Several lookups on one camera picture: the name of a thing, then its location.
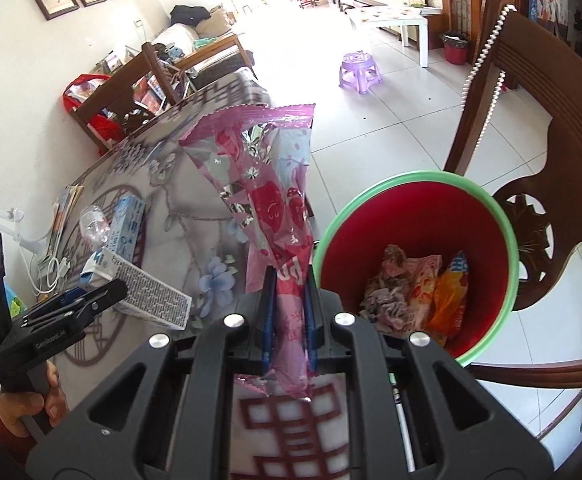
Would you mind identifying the carved wooden chair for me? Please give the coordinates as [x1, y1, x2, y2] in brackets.
[443, 0, 582, 386]
[68, 41, 197, 156]

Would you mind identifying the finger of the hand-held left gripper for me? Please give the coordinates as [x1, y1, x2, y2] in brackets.
[26, 280, 128, 326]
[24, 287, 92, 318]

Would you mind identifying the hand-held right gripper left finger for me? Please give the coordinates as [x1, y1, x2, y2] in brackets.
[25, 266, 277, 480]

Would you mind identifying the small red bin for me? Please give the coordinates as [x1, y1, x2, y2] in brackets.
[440, 32, 472, 66]

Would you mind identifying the red bag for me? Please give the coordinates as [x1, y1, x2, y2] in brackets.
[62, 74, 127, 153]

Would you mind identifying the pink snack wrapper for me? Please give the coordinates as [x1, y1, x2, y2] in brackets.
[180, 102, 317, 400]

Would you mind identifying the blue white toothpaste box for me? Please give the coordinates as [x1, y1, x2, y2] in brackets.
[107, 194, 146, 261]

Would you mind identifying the white cable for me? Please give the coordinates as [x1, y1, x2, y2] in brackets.
[21, 247, 52, 296]

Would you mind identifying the white desk lamp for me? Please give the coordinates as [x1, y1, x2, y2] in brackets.
[0, 202, 54, 261]

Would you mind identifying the red bin with green rim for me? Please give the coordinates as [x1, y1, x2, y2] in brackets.
[312, 170, 520, 367]

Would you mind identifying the purple plastic stool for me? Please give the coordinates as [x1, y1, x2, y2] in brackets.
[338, 50, 384, 95]

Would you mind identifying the person's left forearm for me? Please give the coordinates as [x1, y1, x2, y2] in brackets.
[0, 407, 37, 463]

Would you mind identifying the stack of papers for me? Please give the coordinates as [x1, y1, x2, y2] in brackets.
[46, 185, 86, 261]

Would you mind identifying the white charger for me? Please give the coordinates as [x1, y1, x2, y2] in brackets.
[41, 257, 72, 291]

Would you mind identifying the white side table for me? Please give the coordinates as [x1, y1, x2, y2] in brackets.
[346, 4, 431, 68]

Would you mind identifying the paper scrap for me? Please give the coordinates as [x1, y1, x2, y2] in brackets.
[358, 244, 412, 336]

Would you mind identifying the white bead string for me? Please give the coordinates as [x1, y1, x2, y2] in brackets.
[461, 4, 516, 126]

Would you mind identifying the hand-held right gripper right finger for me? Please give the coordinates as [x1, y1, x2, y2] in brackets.
[304, 270, 555, 480]

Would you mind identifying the person's left hand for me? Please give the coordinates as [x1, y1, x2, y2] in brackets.
[0, 360, 67, 438]

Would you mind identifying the wooden sofa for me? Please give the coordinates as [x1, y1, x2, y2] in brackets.
[151, 5, 259, 91]

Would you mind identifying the black clothing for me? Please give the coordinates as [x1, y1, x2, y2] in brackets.
[170, 5, 212, 26]

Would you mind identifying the clear plastic bottle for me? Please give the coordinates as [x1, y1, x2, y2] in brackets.
[78, 205, 113, 251]

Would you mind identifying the white blue milk carton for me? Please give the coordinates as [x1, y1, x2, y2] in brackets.
[78, 249, 193, 331]

